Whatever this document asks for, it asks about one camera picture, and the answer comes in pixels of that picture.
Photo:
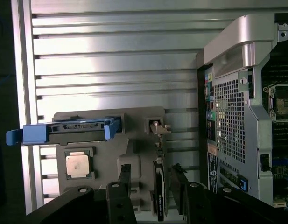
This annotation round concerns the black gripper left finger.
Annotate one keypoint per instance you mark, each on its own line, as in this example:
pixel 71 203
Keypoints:
pixel 120 200

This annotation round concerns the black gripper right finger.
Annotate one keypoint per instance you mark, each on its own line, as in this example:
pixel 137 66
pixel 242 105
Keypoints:
pixel 185 203

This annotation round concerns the grey printed parts rack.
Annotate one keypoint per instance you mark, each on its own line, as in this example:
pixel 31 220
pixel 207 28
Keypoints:
pixel 106 149

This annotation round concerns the silver CPU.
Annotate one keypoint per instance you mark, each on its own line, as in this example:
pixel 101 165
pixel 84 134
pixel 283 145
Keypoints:
pixel 77 164

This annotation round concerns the open grey PC case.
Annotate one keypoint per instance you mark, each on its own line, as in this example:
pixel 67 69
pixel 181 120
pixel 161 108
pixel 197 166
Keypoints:
pixel 230 116

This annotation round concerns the green motherboard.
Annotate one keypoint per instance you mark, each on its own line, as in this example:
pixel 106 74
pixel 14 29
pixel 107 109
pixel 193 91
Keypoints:
pixel 283 168

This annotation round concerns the hard disk in blue carrier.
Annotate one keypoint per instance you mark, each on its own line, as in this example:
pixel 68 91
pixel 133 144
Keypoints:
pixel 34 135

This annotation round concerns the CPU socket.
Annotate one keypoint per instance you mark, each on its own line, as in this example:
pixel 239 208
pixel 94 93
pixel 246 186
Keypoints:
pixel 282 102

